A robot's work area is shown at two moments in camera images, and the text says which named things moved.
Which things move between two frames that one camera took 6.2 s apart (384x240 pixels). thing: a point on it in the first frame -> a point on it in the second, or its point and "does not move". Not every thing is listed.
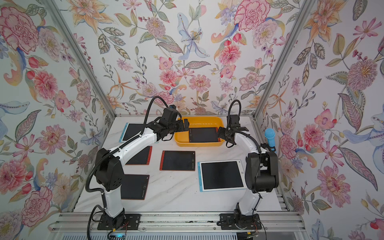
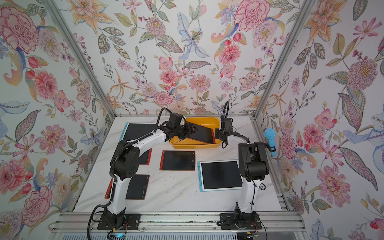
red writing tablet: (178, 160) does not move
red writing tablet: (142, 157) does not move
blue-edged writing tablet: (220, 175) does not move
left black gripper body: (177, 126) -> (182, 131)
